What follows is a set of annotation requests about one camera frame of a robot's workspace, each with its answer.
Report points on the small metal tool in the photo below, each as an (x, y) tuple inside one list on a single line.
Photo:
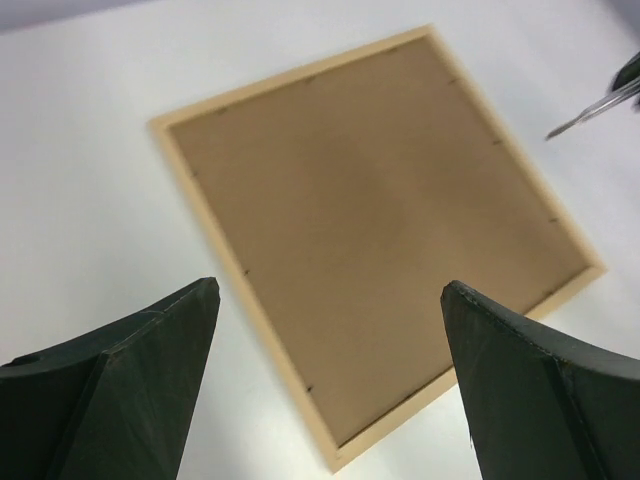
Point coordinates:
[(611, 100)]

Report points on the light wooden picture frame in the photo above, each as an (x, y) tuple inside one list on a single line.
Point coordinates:
[(342, 196)]

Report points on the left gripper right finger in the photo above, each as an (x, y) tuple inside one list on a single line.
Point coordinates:
[(539, 403)]

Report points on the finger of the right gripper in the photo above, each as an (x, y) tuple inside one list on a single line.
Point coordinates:
[(628, 73)]

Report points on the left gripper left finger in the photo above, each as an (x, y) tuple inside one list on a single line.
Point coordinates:
[(114, 403)]

